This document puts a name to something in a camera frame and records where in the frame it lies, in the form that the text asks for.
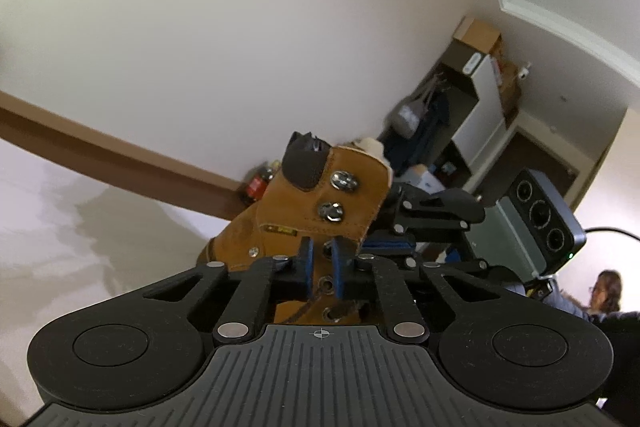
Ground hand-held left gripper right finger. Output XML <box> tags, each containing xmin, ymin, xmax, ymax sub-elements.
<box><xmin>332</xmin><ymin>236</ymin><xmax>496</xmax><ymax>344</ymax></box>

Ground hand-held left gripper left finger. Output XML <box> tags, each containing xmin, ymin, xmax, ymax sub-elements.
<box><xmin>142</xmin><ymin>237</ymin><xmax>316</xmax><ymax>344</ymax></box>

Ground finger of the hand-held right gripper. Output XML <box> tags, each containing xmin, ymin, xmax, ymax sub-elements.
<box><xmin>385</xmin><ymin>183</ymin><xmax>487</xmax><ymax>232</ymax></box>
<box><xmin>362</xmin><ymin>229</ymin><xmax>491</xmax><ymax>275</ymax></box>

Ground brown leather boot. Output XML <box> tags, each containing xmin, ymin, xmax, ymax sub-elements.
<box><xmin>197</xmin><ymin>132</ymin><xmax>396</xmax><ymax>326</ymax></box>

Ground person's right forearm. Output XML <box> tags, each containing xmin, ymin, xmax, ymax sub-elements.
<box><xmin>542</xmin><ymin>289</ymin><xmax>608</xmax><ymax>324</ymax></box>

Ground dark hanging coat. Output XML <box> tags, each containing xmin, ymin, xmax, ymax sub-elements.
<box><xmin>385</xmin><ymin>97</ymin><xmax>452</xmax><ymax>174</ymax></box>

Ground grey hanging bag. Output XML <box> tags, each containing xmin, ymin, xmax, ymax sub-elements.
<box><xmin>390</xmin><ymin>86</ymin><xmax>437</xmax><ymax>140</ymax></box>

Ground group of cooking oil bottles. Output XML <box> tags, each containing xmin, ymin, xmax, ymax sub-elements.
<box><xmin>242</xmin><ymin>159</ymin><xmax>284</xmax><ymax>206</ymax></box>

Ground person's head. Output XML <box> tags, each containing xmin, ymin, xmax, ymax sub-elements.
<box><xmin>589</xmin><ymin>269</ymin><xmax>624</xmax><ymax>314</ymax></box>

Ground white hallway wardrobe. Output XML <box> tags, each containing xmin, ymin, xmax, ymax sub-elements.
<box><xmin>425</xmin><ymin>42</ymin><xmax>523</xmax><ymax>188</ymax></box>

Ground stacked storage boxes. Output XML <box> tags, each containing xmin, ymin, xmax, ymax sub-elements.
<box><xmin>492</xmin><ymin>52</ymin><xmax>522</xmax><ymax>118</ymax></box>

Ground plain cardboard box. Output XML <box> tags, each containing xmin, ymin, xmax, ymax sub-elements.
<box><xmin>452</xmin><ymin>17</ymin><xmax>503</xmax><ymax>56</ymax></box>

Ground black cable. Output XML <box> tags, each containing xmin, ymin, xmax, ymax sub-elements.
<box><xmin>584</xmin><ymin>226</ymin><xmax>640</xmax><ymax>242</ymax></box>

